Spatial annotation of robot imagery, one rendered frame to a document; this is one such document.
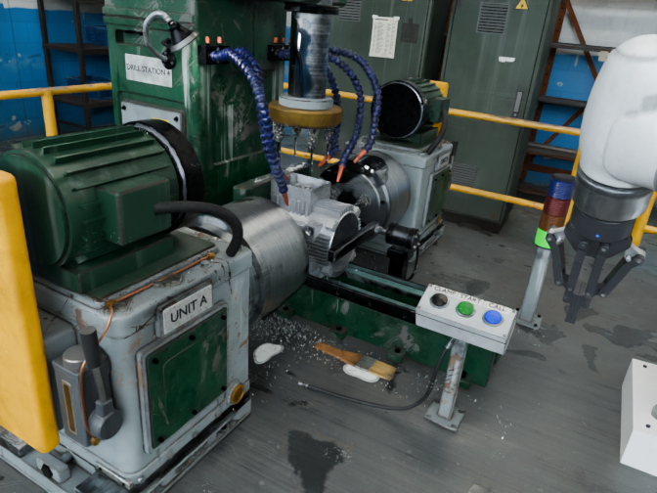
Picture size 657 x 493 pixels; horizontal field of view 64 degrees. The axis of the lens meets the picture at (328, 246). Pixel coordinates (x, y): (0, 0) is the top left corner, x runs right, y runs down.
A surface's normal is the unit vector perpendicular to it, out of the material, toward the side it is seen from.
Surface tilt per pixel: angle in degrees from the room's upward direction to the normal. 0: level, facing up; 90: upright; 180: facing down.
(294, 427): 0
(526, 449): 0
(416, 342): 90
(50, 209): 90
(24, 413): 90
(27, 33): 90
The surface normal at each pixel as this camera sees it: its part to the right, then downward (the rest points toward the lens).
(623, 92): -0.82, 0.25
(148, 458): 0.87, 0.26
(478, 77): -0.47, 0.33
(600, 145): -0.85, 0.44
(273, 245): 0.72, -0.37
